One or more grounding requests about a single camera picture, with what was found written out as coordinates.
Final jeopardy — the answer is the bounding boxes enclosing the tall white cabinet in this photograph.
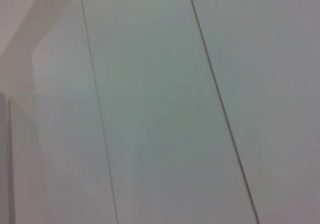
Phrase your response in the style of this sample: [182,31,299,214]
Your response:
[0,91,15,224]

